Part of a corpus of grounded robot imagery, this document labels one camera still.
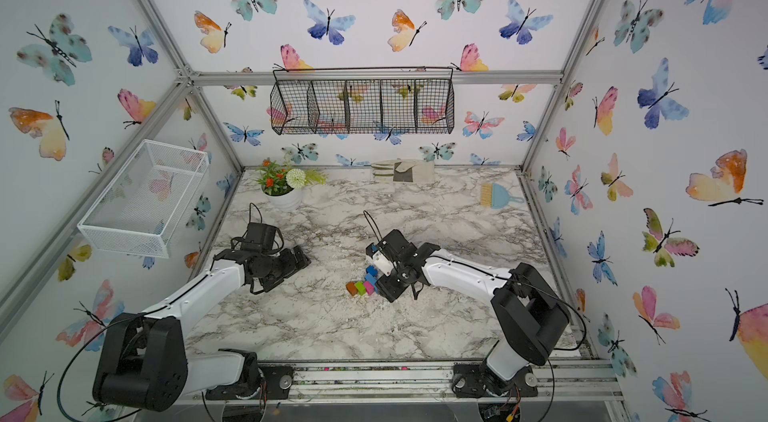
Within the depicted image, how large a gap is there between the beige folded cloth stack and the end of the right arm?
0.45 metres

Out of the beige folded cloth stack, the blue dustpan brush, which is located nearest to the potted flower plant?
the beige folded cloth stack

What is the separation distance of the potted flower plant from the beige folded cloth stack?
0.26 meters

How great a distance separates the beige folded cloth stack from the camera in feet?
3.94

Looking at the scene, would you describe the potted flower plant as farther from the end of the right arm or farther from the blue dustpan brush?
the blue dustpan brush

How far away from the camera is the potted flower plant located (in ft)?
3.21

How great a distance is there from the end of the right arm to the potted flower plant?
361 mm

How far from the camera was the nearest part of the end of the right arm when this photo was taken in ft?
2.04
